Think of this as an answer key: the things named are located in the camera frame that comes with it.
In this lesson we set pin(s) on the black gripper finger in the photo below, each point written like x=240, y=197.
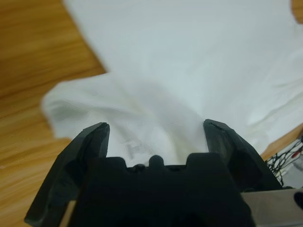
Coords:
x=71, y=165
x=241, y=160

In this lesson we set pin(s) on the white t-shirt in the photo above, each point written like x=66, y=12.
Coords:
x=177, y=71

